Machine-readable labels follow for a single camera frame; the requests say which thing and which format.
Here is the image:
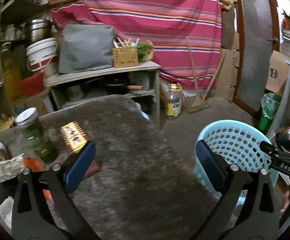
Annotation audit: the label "green trash bin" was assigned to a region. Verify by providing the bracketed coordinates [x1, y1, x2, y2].
[259, 93, 282, 133]

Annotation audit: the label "light blue plastic basket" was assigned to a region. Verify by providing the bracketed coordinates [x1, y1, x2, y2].
[192, 119, 279, 201]

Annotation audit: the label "pink striped curtain cloth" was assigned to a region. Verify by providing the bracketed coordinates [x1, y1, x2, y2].
[49, 0, 222, 89]

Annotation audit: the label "grey door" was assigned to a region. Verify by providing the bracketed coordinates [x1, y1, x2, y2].
[234, 0, 280, 115]

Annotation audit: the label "steel cooking pot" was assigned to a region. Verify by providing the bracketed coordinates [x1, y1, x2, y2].
[25, 18, 53, 44]

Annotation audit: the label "green glass jar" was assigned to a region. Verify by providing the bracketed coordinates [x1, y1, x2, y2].
[15, 107, 50, 163]

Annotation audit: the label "crumpled grey paper wrapper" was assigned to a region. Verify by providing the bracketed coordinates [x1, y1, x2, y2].
[0, 154, 25, 183]

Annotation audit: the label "yellow oil bottle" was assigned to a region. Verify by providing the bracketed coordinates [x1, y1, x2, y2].
[165, 83, 182, 119]

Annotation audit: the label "straw broom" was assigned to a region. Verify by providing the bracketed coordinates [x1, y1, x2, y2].
[186, 37, 225, 113]

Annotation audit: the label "small brown bottle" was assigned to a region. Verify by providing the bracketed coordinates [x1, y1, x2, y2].
[0, 141, 10, 162]

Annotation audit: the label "dark frying pan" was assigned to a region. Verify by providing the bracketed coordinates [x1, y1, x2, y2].
[105, 79, 143, 95]

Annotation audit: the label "white plastic bucket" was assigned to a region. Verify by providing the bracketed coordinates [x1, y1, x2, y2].
[26, 38, 57, 72]

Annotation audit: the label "cardboard box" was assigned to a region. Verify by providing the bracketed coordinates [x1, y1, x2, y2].
[266, 50, 290, 97]

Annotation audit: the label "red yellow carton box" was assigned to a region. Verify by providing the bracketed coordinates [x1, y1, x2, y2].
[60, 121, 100, 179]

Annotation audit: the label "orange plastic bag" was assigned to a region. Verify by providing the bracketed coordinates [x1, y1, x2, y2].
[23, 158, 53, 202]

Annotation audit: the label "wooden shelf unit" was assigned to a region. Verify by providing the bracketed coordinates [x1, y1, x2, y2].
[44, 61, 161, 127]

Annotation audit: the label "large amber oil jug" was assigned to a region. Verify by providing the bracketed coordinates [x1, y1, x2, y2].
[1, 42, 23, 102]

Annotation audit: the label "red plastic basin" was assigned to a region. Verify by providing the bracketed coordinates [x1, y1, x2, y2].
[19, 72, 44, 97]

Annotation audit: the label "green leafy vegetables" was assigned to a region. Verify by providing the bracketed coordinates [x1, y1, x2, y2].
[137, 40, 154, 63]

